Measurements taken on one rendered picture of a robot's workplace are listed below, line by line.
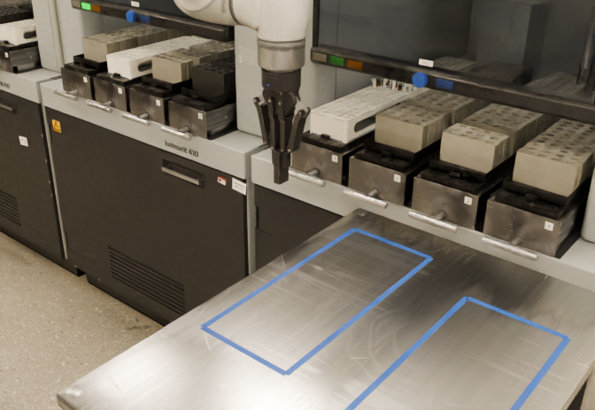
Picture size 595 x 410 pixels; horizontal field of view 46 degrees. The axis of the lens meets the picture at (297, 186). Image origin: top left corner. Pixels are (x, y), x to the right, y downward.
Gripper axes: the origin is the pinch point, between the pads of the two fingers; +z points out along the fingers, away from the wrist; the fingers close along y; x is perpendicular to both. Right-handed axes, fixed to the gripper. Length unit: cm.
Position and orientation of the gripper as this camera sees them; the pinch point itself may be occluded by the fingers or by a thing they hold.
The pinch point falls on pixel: (281, 166)
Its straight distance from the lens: 141.0
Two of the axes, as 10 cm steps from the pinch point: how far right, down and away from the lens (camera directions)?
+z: -0.1, 9.0, 4.3
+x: -6.3, 3.3, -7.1
